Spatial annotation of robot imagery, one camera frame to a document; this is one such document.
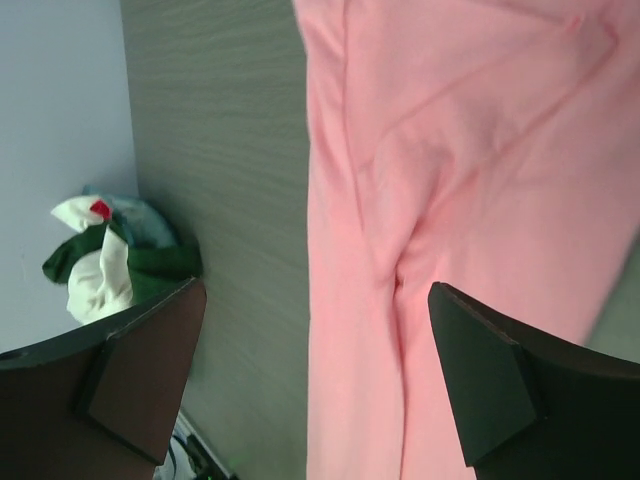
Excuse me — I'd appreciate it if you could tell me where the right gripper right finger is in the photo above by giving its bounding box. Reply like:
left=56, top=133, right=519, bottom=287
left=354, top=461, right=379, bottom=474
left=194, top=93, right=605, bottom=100
left=428, top=283, right=639, bottom=480

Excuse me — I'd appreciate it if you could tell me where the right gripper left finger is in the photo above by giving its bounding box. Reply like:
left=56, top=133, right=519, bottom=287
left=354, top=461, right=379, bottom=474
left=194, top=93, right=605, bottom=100
left=1, top=279, right=207, bottom=480

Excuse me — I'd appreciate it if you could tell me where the pink t-shirt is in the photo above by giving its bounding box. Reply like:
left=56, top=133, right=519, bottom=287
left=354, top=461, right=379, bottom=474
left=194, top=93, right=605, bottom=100
left=294, top=1, right=639, bottom=479

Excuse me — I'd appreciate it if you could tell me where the white t-shirt in basket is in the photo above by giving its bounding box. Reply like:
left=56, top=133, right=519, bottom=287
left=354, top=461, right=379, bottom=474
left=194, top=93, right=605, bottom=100
left=51, top=195, right=133, bottom=325

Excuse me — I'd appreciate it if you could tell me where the dark green t-shirt in basket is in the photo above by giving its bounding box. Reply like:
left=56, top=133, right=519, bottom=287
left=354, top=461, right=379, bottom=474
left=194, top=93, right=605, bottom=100
left=42, top=224, right=203, bottom=304

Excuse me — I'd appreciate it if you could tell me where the red t-shirt in basket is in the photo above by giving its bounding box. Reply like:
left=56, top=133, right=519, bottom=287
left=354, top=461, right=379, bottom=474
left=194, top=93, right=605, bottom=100
left=90, top=199, right=113, bottom=221

